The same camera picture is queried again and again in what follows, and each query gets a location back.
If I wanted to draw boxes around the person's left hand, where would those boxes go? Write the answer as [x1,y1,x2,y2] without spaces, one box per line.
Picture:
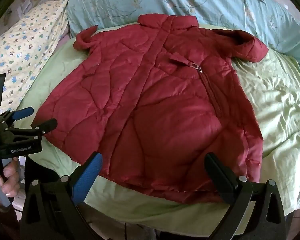
[0,157,21,207]

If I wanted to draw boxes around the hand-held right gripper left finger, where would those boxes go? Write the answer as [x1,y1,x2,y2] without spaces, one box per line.
[19,151,103,240]

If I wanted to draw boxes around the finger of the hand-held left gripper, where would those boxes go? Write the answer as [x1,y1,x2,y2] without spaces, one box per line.
[1,106,35,128]
[12,118,58,139]

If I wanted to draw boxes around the red quilted jacket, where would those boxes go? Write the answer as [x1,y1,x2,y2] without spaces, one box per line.
[35,14,269,205]

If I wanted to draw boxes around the light green blanket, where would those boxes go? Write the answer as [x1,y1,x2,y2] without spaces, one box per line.
[21,24,300,232]

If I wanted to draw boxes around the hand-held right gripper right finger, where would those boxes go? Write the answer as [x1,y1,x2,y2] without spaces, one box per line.
[204,152,287,240]

